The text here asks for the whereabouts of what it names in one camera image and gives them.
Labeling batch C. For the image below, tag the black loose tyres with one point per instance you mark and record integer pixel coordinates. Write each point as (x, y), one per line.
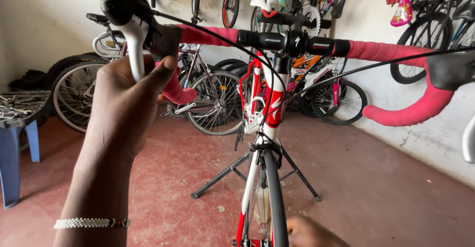
(230, 64)

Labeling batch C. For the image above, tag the black hanging bicycle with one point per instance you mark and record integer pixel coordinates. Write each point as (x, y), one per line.
(423, 35)

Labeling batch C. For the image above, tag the group of colourful hanging bicycles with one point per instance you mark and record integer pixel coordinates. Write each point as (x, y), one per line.
(315, 2)

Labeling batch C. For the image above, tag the stack of loose bicycle wheels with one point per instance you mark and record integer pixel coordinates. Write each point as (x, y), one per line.
(72, 91)

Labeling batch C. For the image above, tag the white pink small bicycle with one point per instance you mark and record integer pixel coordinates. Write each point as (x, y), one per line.
(339, 100)

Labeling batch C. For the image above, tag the black folding bicycle stand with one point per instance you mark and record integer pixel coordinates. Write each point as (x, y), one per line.
(222, 176)

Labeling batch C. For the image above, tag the blue plastic table with tools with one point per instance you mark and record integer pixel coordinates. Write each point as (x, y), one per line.
(15, 128)

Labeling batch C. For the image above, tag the person's left hand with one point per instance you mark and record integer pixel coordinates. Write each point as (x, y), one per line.
(118, 109)

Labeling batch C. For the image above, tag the red white road bicycle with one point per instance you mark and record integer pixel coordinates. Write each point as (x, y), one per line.
(276, 109)

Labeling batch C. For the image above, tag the black bag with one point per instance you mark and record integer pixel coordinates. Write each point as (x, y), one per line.
(29, 81)

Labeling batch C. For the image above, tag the hanging bicycle with red rim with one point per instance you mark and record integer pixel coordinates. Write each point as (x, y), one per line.
(230, 6)

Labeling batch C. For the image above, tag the person's right hand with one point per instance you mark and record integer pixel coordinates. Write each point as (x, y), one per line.
(311, 234)

